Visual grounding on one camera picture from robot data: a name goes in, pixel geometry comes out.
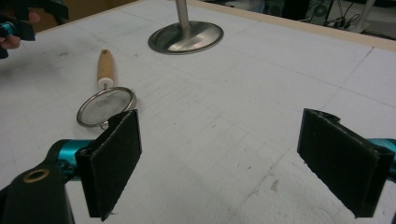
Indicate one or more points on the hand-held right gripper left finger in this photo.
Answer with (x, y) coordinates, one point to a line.
(112, 165)

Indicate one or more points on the grey speaker box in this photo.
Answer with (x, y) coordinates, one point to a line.
(317, 11)

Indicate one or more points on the white stand leg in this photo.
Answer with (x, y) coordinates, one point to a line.
(364, 15)

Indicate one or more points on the round metal stand base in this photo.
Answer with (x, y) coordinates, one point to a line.
(186, 34)

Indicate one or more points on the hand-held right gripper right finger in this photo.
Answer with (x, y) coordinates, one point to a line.
(342, 161)

